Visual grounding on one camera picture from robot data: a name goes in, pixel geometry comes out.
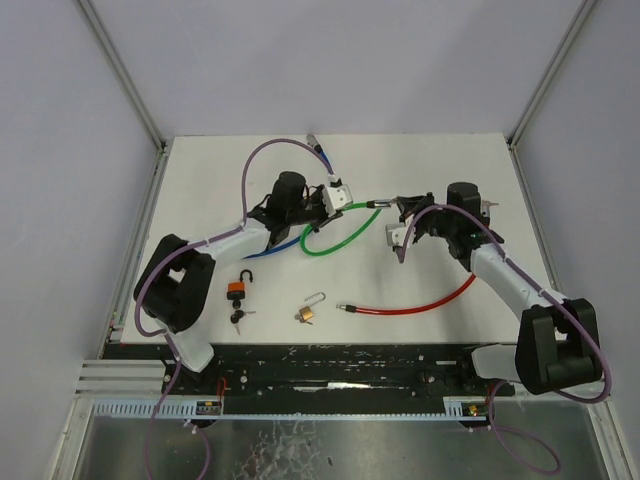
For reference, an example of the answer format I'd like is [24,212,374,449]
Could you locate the brass padlock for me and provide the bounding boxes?
[294,292,326,325]

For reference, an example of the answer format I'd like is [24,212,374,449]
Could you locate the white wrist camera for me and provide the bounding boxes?
[322,174,353,216]
[385,223,414,264]

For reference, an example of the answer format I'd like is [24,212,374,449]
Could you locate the white slotted cable duct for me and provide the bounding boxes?
[93,391,487,422]

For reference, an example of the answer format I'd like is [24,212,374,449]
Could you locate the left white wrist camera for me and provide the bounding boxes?
[322,174,353,216]

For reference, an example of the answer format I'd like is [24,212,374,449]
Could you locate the black padlock keys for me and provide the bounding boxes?
[230,309,255,336]

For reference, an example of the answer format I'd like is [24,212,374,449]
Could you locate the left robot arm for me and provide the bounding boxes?
[133,171,353,373]

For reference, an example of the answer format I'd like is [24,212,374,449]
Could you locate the green cable lock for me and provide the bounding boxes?
[298,200,389,259]

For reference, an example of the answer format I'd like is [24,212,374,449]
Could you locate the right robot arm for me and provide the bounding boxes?
[386,182,605,395]

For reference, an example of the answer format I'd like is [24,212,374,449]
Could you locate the orange black padlock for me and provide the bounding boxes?
[226,269,253,309]

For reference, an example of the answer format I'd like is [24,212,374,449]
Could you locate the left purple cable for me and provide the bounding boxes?
[134,137,341,480]

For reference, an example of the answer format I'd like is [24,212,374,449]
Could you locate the left aluminium frame post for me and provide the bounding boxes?
[74,0,166,151]

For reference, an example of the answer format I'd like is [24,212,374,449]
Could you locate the right aluminium frame post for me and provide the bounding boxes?
[506,0,601,150]

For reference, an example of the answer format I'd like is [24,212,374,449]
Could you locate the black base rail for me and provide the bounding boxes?
[166,344,496,403]

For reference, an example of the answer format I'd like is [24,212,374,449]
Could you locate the aluminium frame post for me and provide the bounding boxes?
[506,0,601,150]
[74,0,166,151]

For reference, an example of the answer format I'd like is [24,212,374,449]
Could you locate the red cable lock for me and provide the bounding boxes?
[336,274,476,316]

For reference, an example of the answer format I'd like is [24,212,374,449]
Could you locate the blue cable lock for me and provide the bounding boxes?
[241,134,335,259]

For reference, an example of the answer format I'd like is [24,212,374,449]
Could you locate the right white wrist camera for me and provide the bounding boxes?
[385,223,414,264]

